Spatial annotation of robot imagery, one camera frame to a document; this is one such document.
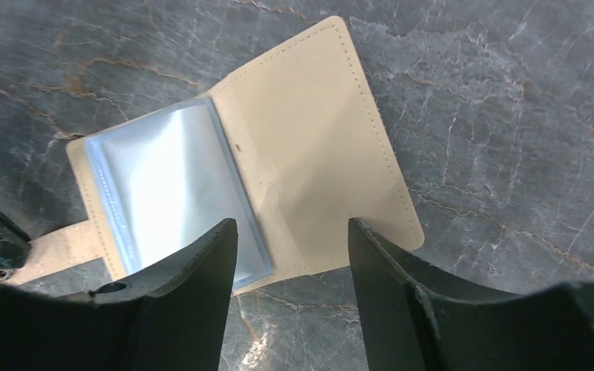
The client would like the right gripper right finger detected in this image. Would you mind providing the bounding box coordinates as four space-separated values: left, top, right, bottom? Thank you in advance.
348 218 594 370

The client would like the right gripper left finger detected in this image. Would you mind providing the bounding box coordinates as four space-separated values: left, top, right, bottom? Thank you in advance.
0 219 238 370

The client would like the beige leather card holder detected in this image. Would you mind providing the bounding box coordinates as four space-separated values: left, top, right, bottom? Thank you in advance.
0 16 425 294

